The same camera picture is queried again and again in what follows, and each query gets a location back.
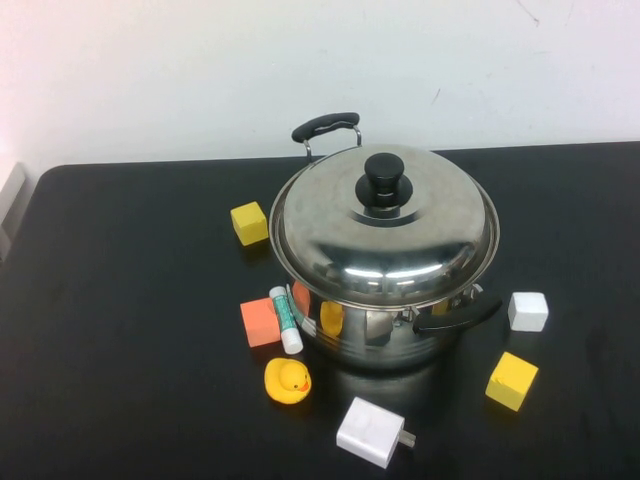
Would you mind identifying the orange foam cube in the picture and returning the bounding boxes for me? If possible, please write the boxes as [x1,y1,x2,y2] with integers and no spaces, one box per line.
[239,297,282,349]

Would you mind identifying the white foam cube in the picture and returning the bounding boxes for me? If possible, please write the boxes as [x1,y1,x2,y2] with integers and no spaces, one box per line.
[507,292,550,333]

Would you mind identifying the yellow rubber duck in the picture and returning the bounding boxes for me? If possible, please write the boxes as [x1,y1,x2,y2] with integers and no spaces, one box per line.
[263,357,313,404]

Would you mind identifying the yellow foam cube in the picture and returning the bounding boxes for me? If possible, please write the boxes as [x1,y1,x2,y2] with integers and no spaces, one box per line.
[229,201,268,247]
[484,351,540,414]

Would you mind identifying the steel lid with black knob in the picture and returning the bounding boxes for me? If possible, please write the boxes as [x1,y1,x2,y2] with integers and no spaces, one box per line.
[269,144,501,309]

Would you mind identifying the stainless steel pot black handles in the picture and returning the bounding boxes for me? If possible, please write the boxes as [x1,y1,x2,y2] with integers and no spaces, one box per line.
[269,111,504,373]

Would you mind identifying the white charger plug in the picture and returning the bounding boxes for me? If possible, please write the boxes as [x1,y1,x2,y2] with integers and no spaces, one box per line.
[335,396,417,470]

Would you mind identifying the white green glue stick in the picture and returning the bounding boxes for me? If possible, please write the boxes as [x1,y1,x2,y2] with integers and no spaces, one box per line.
[268,285,304,355]

